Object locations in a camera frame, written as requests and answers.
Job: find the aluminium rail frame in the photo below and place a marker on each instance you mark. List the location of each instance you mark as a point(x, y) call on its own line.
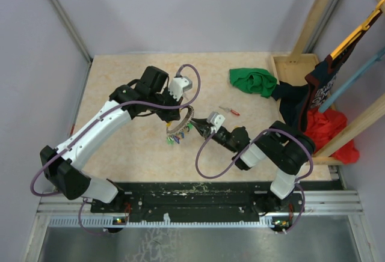
point(58, 210)

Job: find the grey corner wall post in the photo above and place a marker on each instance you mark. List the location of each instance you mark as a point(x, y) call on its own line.
point(71, 29)

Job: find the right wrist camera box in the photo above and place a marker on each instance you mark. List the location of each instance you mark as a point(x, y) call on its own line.
point(215, 121)

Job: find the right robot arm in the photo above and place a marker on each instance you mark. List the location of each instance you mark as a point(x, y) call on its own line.
point(288, 148)

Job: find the light blue hanger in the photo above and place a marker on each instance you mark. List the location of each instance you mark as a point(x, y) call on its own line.
point(357, 75)

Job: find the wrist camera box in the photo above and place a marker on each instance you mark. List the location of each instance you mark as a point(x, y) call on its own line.
point(215, 121)
point(178, 86)

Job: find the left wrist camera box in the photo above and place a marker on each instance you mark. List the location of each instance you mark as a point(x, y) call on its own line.
point(178, 86)

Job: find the key with red fob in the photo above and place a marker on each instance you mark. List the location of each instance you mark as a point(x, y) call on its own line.
point(229, 110)

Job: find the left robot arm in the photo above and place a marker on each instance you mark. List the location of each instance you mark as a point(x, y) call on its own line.
point(63, 165)

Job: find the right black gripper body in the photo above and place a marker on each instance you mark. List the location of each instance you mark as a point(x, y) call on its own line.
point(222, 137)

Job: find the large keyring with tagged keys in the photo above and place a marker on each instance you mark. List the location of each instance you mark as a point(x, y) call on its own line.
point(176, 133)

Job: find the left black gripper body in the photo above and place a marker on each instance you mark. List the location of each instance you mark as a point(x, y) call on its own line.
point(166, 98)

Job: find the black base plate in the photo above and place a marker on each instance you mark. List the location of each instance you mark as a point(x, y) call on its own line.
point(214, 202)

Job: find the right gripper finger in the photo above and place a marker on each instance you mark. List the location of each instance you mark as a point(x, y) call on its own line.
point(204, 130)
point(200, 122)

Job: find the green cloth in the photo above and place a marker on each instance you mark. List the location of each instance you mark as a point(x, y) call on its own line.
point(253, 81)

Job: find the dark navy shirt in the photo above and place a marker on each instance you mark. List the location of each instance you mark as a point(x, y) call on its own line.
point(296, 101)

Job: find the red cloth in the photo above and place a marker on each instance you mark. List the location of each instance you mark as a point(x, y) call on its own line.
point(323, 127)

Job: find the yellow hanger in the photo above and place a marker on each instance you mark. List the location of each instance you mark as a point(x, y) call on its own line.
point(359, 30)

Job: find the wooden rack frame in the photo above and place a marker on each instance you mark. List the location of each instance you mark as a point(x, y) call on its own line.
point(293, 67)

